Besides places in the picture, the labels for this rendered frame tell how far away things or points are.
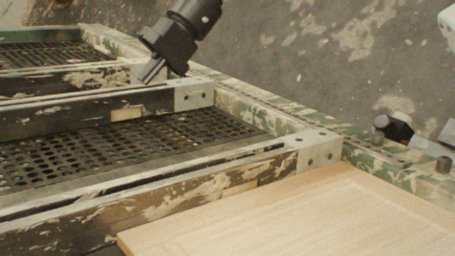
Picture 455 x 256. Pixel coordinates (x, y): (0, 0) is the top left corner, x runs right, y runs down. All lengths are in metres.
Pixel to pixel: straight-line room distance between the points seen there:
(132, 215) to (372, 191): 0.42
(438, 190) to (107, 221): 0.54
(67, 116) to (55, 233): 0.48
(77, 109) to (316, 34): 1.62
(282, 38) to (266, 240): 2.00
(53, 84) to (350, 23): 1.52
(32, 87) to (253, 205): 0.77
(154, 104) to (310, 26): 1.49
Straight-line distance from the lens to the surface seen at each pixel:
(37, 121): 1.09
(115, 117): 1.16
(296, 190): 0.84
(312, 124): 1.05
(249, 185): 0.82
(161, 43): 0.89
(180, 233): 0.70
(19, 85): 1.34
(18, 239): 0.66
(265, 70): 2.56
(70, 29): 2.13
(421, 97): 2.04
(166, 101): 1.20
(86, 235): 0.69
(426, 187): 0.88
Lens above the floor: 1.70
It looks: 43 degrees down
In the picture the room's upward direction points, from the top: 57 degrees counter-clockwise
